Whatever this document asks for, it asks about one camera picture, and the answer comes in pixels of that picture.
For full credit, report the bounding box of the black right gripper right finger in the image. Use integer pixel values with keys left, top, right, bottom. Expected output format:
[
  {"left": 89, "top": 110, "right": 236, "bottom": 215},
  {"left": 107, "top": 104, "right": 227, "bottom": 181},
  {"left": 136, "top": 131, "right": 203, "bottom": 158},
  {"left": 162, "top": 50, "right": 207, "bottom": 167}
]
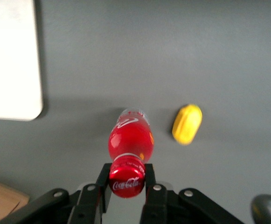
[{"left": 139, "top": 163, "right": 168, "bottom": 224}]

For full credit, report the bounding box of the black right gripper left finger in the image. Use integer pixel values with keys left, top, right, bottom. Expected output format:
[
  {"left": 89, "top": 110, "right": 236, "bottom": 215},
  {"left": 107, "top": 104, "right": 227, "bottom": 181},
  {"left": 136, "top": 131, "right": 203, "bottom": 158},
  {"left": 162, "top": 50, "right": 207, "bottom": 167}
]
[{"left": 67, "top": 162, "right": 114, "bottom": 224}]

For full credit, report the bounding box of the red coke bottle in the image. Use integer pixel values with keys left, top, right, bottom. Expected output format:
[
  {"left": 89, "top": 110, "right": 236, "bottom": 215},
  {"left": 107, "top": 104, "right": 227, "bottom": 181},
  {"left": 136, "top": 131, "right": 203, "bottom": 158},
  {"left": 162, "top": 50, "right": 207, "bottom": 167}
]
[{"left": 108, "top": 108, "right": 155, "bottom": 199}]

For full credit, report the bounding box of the beige plastic tray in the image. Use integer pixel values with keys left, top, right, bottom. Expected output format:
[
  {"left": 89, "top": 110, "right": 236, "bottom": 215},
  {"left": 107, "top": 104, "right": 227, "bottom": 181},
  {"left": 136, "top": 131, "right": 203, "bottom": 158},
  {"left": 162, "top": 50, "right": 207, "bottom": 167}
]
[{"left": 0, "top": 0, "right": 44, "bottom": 121}]

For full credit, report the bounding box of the yellow toy lemon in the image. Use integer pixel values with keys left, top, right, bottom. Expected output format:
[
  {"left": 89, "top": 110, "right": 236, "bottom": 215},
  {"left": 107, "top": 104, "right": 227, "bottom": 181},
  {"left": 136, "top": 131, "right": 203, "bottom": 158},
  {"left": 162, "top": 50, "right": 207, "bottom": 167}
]
[{"left": 171, "top": 104, "right": 203, "bottom": 146}]

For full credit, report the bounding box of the wooden drawer cabinet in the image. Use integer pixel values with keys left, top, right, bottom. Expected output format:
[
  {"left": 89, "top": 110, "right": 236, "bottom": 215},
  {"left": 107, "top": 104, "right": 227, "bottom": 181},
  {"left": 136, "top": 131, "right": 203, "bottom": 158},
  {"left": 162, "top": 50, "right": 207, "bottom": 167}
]
[{"left": 0, "top": 178, "right": 30, "bottom": 224}]

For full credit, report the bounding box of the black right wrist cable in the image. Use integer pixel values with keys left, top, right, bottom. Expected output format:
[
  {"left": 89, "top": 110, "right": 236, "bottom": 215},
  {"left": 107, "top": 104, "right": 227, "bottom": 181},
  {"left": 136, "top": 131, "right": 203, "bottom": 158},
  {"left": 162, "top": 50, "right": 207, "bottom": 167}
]
[{"left": 250, "top": 194, "right": 271, "bottom": 224}]

